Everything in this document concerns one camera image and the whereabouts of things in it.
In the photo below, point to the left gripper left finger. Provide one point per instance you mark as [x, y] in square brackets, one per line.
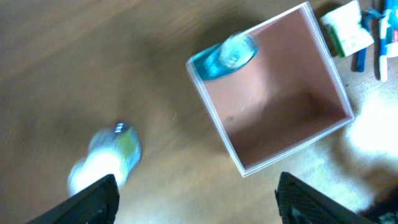
[98, 203]

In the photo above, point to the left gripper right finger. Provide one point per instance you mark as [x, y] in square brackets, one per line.
[300, 203]

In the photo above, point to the blue mouthwash bottle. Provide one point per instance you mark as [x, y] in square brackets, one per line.
[226, 57]

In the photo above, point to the blue white toothbrush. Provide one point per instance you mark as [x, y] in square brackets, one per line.
[383, 27]

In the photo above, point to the white cardboard box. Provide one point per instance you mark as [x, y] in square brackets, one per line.
[286, 97]

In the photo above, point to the blue disposable razor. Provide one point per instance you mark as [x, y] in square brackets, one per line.
[365, 37]

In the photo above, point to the clear pump bottle purple liquid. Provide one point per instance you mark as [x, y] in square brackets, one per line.
[115, 150]

